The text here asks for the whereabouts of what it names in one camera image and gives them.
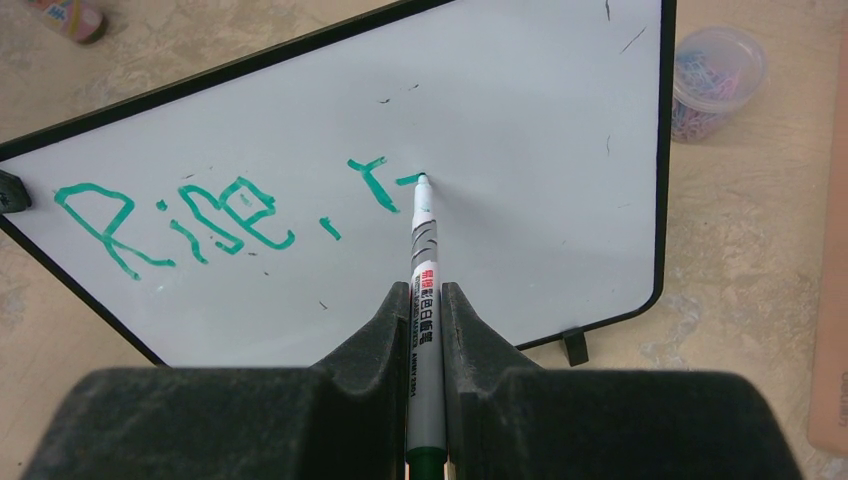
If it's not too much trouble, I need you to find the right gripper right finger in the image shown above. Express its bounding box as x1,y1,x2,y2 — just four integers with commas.
441,283,801,479

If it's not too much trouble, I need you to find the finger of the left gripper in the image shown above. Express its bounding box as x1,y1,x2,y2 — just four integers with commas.
0,170,32,214

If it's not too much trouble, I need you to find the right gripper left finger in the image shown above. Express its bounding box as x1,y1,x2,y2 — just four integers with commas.
23,282,409,479

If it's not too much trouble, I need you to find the green whiteboard marker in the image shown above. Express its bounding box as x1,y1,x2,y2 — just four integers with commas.
406,174,448,479

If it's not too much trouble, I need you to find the small whiteboard black frame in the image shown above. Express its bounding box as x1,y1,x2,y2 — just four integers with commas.
1,1,676,366

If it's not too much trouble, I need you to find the pink cap bottle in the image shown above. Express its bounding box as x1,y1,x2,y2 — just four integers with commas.
25,0,107,45

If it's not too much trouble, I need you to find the orange plastic file organizer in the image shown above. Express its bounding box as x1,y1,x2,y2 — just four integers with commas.
808,19,847,457

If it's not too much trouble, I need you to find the clear jar of paperclips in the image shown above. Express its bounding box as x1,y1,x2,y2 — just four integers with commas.
671,27,768,143

